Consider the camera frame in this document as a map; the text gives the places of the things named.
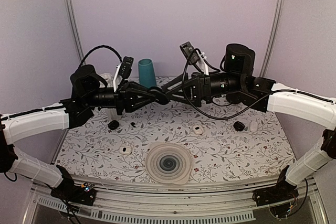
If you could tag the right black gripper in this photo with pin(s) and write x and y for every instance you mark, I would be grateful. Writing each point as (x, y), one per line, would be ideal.
(201, 88)

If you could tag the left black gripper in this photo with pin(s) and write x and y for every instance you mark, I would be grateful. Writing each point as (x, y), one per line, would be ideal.
(126, 97)

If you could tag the black oval earbud case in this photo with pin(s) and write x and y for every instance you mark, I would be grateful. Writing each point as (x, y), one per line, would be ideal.
(160, 96)

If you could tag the white earbud charging case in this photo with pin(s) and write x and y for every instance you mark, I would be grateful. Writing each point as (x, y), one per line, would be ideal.
(198, 129)

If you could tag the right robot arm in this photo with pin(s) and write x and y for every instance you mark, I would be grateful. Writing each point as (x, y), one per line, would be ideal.
(235, 80)

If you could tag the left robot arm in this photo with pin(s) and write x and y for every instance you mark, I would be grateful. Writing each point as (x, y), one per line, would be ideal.
(89, 91)

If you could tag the small black earbud case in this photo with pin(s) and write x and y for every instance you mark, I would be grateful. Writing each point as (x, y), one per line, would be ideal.
(113, 125)

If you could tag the small white open case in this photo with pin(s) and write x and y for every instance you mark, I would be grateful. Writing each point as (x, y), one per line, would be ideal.
(125, 150)

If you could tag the black case near right gripper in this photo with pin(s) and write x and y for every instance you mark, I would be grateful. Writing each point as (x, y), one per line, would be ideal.
(239, 126)

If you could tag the teal tapered vase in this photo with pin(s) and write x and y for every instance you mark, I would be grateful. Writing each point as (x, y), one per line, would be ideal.
(147, 76)

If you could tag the cream swirl ceramic plate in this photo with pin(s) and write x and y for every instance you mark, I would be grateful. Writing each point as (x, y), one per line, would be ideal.
(169, 164)

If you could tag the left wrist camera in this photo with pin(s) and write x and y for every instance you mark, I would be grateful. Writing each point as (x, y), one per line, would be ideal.
(123, 71)

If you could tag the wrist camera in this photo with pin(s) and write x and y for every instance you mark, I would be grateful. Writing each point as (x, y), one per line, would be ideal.
(194, 58)
(123, 71)

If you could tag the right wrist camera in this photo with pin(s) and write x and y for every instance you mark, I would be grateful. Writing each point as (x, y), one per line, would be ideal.
(194, 58)

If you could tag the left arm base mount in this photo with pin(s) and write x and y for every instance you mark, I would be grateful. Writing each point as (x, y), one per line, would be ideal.
(67, 191)

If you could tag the aluminium front rail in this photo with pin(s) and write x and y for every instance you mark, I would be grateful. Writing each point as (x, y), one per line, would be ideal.
(218, 202)

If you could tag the aluminium left frame post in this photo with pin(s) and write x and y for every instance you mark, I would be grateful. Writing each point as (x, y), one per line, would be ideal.
(74, 30)

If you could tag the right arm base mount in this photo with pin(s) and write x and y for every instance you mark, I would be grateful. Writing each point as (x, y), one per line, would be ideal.
(281, 191)

